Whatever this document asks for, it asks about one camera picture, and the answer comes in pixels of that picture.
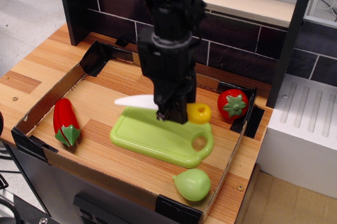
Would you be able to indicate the cardboard fence with black tape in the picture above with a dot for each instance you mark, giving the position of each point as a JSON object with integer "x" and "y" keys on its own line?
{"x": 92, "y": 81}

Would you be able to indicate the light green plastic cutting board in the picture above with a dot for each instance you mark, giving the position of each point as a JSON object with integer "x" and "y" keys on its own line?
{"x": 185, "y": 145}

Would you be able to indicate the red toy strawberry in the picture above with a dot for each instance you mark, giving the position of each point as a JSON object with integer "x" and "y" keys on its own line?
{"x": 232, "y": 104}

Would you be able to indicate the red toy chili pepper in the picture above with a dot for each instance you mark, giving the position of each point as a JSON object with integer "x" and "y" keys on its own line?
{"x": 66, "y": 126}

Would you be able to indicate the dark shelf frame with plywood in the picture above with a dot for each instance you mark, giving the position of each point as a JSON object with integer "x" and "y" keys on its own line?
{"x": 252, "y": 39}

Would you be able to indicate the light green toy pear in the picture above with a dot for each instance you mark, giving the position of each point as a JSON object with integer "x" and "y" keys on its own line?
{"x": 193, "y": 185}

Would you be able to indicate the white dish drainer block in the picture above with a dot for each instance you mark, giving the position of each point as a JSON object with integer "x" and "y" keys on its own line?
{"x": 300, "y": 142}

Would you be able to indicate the white knife with yellow handle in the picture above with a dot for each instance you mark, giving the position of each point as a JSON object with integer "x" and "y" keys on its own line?
{"x": 197, "y": 113}

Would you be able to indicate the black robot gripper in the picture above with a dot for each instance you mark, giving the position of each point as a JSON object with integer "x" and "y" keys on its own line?
{"x": 169, "y": 64}

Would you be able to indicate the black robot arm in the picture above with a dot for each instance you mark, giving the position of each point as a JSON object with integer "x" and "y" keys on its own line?
{"x": 174, "y": 19}

